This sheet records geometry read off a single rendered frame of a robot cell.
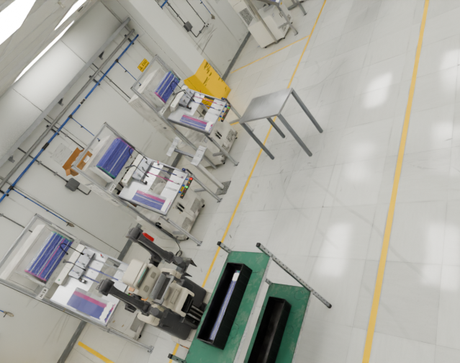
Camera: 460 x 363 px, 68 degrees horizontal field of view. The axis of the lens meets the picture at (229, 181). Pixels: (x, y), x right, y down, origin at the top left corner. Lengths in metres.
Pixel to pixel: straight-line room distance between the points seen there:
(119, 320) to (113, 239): 2.00
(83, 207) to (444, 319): 5.14
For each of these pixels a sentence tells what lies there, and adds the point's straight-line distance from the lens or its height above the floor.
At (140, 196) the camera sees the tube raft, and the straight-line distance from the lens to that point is 4.70.
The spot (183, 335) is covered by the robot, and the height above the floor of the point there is 0.37.
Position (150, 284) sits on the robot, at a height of 1.14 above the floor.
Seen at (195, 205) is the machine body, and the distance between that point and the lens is 5.23.
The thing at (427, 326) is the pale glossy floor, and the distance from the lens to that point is 2.99.
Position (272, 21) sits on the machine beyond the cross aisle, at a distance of 8.00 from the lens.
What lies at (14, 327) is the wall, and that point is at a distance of 6.05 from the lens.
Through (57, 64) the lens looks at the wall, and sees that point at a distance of 6.55.
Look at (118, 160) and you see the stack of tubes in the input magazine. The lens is 4.79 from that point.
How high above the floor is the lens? 2.74
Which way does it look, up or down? 31 degrees down
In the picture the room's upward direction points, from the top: 46 degrees counter-clockwise
